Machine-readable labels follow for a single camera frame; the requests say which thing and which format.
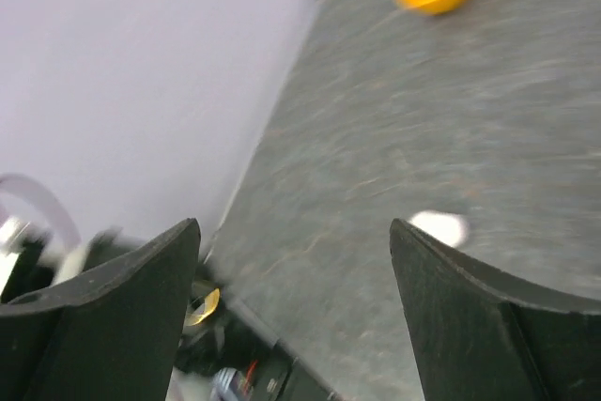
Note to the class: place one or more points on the white earbud charging case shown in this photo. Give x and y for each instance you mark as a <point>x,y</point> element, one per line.
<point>450,229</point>

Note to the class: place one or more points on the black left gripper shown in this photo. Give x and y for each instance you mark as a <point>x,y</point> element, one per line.
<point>241,357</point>

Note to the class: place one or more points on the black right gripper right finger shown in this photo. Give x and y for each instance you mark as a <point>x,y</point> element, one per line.
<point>480,333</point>

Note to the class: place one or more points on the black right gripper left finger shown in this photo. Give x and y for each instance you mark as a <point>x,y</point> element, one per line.
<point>109,333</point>

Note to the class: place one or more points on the black earbud charging case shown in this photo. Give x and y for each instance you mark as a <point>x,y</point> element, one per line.
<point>203,301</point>

